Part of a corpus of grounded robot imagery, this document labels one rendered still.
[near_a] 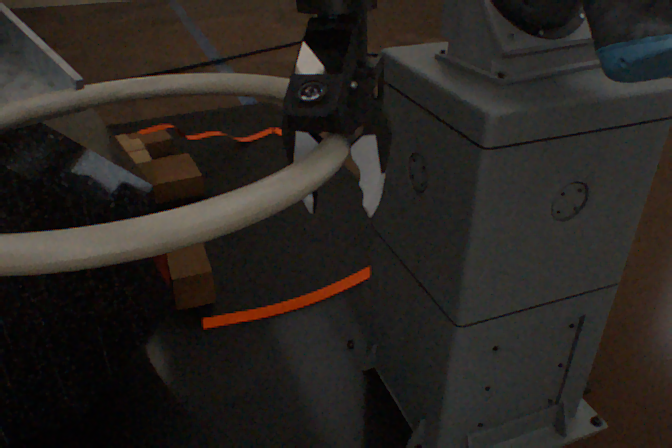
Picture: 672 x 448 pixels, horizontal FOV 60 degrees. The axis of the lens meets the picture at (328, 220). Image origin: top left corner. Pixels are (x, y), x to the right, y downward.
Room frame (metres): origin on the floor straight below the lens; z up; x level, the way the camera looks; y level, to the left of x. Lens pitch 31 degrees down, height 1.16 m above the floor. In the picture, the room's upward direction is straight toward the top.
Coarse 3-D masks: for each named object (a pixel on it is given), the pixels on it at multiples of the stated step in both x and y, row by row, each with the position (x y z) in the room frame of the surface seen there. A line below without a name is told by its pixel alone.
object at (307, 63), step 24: (312, 24) 0.51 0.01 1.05; (336, 24) 0.51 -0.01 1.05; (312, 48) 0.49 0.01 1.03; (336, 48) 0.48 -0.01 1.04; (312, 72) 0.46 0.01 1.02; (336, 72) 0.45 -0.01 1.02; (288, 96) 0.44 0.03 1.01; (312, 96) 0.43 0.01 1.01; (336, 96) 0.43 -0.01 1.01; (288, 120) 0.43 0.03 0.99; (312, 120) 0.42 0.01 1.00; (336, 120) 0.42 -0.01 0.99
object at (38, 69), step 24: (0, 24) 0.91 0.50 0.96; (0, 48) 0.87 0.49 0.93; (24, 48) 0.85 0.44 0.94; (48, 48) 0.81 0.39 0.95; (0, 72) 0.81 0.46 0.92; (24, 72) 0.82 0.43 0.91; (48, 72) 0.81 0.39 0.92; (72, 72) 0.76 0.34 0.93; (0, 96) 0.75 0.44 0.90; (24, 96) 0.76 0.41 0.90
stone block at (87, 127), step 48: (0, 144) 0.93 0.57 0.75; (48, 144) 0.99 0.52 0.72; (96, 144) 1.12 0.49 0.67; (0, 192) 0.89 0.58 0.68; (48, 192) 0.93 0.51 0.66; (96, 192) 0.99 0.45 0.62; (144, 192) 1.07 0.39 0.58; (0, 288) 0.87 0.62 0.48; (48, 288) 0.91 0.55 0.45; (96, 288) 0.95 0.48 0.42; (144, 288) 0.99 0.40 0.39; (0, 336) 0.86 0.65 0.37; (48, 336) 0.89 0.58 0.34; (96, 336) 0.93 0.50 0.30; (144, 336) 0.98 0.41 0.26; (0, 384) 0.84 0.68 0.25; (48, 384) 0.88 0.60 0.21; (96, 384) 0.92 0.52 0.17; (0, 432) 0.83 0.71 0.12
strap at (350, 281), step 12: (144, 132) 2.26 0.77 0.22; (180, 132) 2.38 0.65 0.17; (216, 132) 2.52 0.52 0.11; (264, 132) 2.74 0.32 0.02; (276, 132) 2.74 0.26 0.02; (348, 276) 1.53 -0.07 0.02; (360, 276) 1.53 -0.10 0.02; (324, 288) 1.46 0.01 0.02; (336, 288) 1.46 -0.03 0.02; (288, 300) 1.40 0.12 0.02; (300, 300) 1.40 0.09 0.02; (312, 300) 1.40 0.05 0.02; (240, 312) 1.35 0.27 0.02; (252, 312) 1.35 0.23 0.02; (264, 312) 1.35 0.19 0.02; (276, 312) 1.35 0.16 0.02; (204, 324) 1.29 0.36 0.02; (216, 324) 1.29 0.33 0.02
